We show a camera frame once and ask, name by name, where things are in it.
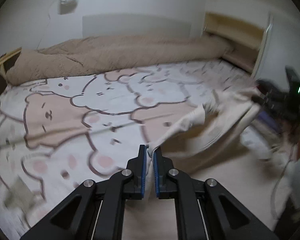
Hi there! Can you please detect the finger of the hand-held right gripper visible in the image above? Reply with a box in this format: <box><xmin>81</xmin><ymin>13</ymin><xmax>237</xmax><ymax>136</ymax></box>
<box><xmin>256</xmin><ymin>79</ymin><xmax>275</xmax><ymax>94</ymax></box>
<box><xmin>251</xmin><ymin>94</ymin><xmax>268</xmax><ymax>107</ymax></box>

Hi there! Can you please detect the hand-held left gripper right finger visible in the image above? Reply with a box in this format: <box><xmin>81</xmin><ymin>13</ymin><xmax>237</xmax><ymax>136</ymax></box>
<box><xmin>152</xmin><ymin>147</ymin><xmax>280</xmax><ymax>240</ymax></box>

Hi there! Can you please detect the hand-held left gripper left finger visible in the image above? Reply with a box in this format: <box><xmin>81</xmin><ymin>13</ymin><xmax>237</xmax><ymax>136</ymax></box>
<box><xmin>20</xmin><ymin>144</ymin><xmax>147</xmax><ymax>240</ymax></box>

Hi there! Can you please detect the cream garment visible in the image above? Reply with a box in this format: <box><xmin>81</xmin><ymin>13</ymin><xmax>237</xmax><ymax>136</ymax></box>
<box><xmin>147</xmin><ymin>90</ymin><xmax>265</xmax><ymax>175</ymax></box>

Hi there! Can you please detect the cream shelf cabinet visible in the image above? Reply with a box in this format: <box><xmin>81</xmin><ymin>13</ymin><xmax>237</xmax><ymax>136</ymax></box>
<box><xmin>204</xmin><ymin>12</ymin><xmax>265</xmax><ymax>72</ymax></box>

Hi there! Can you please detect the cartoon bear printed blanket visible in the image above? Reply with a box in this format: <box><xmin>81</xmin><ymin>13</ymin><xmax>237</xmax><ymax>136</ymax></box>
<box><xmin>0</xmin><ymin>60</ymin><xmax>290</xmax><ymax>240</ymax></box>

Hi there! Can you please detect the tan quilted duvet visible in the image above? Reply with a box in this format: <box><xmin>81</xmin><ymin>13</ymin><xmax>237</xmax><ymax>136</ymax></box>
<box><xmin>5</xmin><ymin>35</ymin><xmax>234</xmax><ymax>85</ymax></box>

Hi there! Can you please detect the small beige tag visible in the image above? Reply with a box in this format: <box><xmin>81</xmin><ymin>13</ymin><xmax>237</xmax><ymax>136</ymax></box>
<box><xmin>4</xmin><ymin>177</ymin><xmax>37</xmax><ymax>208</ymax></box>

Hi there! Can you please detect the thin dark gripper cable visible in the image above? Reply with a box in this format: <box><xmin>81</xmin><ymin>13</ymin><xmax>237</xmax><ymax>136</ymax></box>
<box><xmin>270</xmin><ymin>127</ymin><xmax>298</xmax><ymax>220</ymax></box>

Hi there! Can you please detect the thin white cord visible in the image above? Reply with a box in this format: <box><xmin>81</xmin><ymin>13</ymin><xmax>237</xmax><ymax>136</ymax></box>
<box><xmin>36</xmin><ymin>0</ymin><xmax>63</xmax><ymax>49</ymax></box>

